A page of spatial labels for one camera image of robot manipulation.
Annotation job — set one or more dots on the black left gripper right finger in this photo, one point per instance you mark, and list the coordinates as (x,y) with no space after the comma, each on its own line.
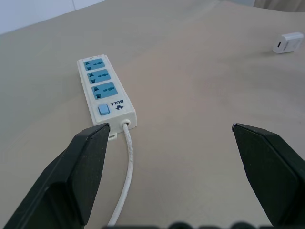
(269,167)

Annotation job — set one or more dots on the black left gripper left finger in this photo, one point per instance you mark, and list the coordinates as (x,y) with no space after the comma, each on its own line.
(71,171)

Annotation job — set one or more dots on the white power strip blue sockets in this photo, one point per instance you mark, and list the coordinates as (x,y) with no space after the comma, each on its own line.
(104,93)

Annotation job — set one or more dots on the white charger adapter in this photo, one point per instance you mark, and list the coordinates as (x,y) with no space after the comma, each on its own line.
(287,43)

